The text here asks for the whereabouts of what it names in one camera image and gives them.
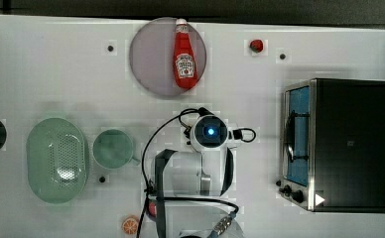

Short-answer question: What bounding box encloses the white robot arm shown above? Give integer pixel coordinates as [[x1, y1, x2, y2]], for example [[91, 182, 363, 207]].
[[143, 111, 242, 238]]

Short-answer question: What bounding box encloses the green mug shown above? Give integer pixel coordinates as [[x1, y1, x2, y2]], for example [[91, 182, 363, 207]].
[[92, 129, 141, 170]]

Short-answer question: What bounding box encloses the red ketchup bottle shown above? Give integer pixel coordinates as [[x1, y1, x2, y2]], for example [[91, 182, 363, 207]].
[[173, 19, 197, 89]]

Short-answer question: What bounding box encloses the grey round plate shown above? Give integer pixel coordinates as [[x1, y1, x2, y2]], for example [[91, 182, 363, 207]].
[[129, 18, 188, 97]]

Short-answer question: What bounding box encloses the toy orange slice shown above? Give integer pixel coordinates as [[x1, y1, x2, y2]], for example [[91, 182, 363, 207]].
[[121, 215, 139, 235]]

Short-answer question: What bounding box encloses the green oval colander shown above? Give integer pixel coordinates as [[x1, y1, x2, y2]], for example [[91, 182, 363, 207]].
[[26, 118, 89, 204]]

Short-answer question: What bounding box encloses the black toaster oven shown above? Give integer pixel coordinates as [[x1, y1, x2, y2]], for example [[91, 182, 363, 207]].
[[276, 78, 385, 213]]

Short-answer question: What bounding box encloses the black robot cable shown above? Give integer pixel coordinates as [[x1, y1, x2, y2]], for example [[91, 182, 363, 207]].
[[135, 107, 258, 238]]

